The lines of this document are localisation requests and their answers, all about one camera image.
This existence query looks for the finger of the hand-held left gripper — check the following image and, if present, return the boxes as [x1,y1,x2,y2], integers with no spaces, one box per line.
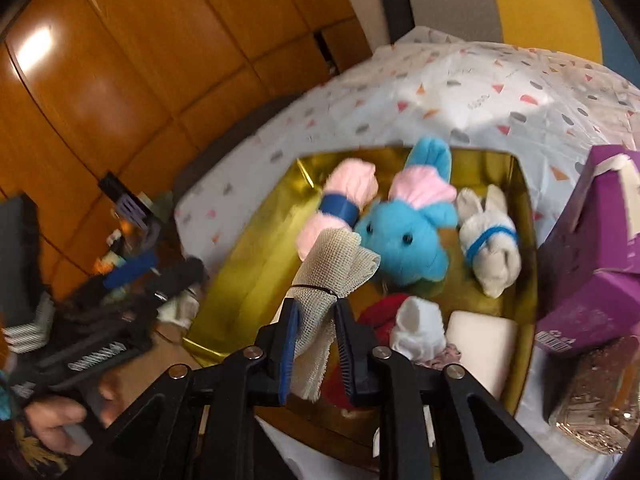
[102,251,160,290]
[145,256,210,304]

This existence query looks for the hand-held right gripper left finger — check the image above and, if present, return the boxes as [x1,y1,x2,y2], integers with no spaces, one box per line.
[102,300,303,480]

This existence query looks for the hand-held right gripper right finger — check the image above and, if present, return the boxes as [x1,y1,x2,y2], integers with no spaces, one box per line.
[334,302,571,480]

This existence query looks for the gold storage box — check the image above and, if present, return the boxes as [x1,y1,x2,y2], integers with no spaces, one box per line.
[181,145,540,461]

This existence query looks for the white sock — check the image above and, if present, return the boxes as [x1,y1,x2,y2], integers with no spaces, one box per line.
[389,296,447,364]

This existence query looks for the beige gauze cloth roll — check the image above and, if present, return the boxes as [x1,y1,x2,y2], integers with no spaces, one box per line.
[287,227,382,403]

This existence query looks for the blue plush elephant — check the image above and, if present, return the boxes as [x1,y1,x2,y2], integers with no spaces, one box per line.
[355,136,459,284]

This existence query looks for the pink cloth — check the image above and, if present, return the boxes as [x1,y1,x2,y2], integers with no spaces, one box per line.
[296,158,379,262]

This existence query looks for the white towel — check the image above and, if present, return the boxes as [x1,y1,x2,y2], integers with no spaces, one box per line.
[456,185,522,297]

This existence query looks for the person's left forearm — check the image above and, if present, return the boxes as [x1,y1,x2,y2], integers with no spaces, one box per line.
[0,370,67,480]

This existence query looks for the person's left hand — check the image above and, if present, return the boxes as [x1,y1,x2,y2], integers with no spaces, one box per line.
[22,375,124,457]

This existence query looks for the white foam block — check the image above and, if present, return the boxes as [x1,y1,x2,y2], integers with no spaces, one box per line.
[444,310,520,400]

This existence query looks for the wooden wardrobe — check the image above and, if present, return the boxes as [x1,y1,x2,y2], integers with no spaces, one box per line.
[0,0,374,287]

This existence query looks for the gold glitter tissue box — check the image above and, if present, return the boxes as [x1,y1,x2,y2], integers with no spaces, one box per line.
[542,335,640,457]

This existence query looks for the purple tissue box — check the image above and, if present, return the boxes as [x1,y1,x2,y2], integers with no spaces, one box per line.
[535,145,640,359]

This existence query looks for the bed with patterned sheet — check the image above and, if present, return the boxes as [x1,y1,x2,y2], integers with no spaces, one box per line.
[172,27,640,480]

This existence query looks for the grey yellow blue headboard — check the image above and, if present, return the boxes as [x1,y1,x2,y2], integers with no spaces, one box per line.
[371,0,640,69]

